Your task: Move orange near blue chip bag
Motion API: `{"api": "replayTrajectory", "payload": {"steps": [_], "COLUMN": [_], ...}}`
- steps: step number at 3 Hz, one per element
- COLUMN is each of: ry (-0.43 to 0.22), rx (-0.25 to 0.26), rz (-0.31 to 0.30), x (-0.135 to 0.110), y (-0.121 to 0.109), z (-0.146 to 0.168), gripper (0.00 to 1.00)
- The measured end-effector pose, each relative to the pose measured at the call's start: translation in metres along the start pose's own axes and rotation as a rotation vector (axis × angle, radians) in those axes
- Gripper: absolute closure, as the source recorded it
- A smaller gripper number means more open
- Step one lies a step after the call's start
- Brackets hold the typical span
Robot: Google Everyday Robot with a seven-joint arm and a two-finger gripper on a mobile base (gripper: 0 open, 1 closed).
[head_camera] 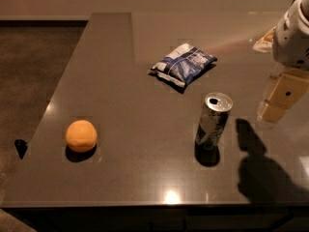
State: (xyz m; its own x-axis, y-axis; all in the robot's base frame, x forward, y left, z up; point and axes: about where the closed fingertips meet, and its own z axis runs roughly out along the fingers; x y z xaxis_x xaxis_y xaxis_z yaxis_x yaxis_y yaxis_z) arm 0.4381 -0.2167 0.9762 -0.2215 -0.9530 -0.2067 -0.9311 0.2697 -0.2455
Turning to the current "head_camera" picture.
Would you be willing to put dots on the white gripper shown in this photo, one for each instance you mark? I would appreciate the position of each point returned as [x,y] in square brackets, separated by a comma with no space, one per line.
[291,41]

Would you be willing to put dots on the orange fruit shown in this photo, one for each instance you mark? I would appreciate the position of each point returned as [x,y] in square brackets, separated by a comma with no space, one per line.
[81,136]

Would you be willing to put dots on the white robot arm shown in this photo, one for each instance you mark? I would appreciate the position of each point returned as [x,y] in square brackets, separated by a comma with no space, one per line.
[264,45]

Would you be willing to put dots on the blue chip bag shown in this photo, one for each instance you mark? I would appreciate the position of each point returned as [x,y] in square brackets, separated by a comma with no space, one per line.
[183,65]

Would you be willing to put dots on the silver energy drink can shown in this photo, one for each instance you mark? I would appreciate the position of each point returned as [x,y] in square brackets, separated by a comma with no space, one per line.
[214,116]

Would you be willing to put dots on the small black floor object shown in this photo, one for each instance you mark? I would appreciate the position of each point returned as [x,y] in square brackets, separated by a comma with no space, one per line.
[21,147]

